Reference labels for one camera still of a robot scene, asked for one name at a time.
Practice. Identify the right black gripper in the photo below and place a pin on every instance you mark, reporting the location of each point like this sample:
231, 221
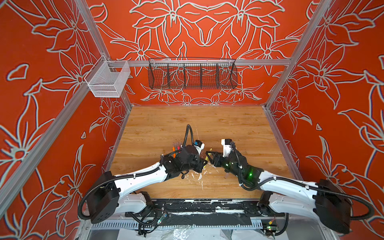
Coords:
215, 154

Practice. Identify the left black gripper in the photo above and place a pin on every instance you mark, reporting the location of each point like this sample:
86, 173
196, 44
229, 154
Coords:
200, 164

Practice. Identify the yellow pen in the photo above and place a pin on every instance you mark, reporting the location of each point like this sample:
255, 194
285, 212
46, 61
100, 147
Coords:
209, 155

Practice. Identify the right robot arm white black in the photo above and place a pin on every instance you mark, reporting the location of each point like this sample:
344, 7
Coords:
321, 201

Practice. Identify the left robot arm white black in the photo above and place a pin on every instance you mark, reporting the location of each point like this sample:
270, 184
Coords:
114, 194

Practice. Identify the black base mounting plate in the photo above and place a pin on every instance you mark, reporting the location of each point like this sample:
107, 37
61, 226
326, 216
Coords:
247, 207

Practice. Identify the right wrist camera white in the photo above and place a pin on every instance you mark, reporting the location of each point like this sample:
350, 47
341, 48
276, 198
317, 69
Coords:
227, 147

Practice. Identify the white cable duct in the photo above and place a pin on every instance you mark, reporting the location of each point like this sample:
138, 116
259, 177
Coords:
130, 224

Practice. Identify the black wire basket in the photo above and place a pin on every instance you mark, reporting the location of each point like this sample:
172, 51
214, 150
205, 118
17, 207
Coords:
192, 74

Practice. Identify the white wire basket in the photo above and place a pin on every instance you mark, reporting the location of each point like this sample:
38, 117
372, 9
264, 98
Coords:
107, 79

